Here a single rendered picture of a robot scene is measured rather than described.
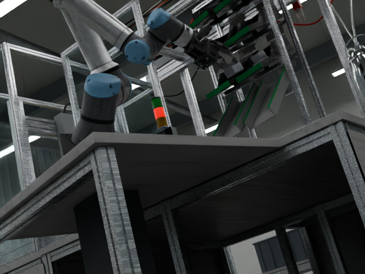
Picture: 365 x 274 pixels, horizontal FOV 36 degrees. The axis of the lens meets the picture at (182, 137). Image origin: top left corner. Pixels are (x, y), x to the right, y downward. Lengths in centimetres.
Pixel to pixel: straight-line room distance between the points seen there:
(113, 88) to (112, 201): 59
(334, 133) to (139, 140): 63
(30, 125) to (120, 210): 198
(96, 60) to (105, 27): 19
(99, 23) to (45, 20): 776
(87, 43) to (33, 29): 779
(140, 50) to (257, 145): 47
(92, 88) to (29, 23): 780
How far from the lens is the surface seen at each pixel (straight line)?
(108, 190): 134
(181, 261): 204
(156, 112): 261
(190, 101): 375
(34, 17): 946
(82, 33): 198
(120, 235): 132
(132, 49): 177
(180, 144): 151
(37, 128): 330
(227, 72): 204
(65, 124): 334
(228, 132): 216
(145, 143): 143
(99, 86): 182
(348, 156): 172
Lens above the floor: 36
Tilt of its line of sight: 19 degrees up
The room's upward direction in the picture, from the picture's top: 15 degrees counter-clockwise
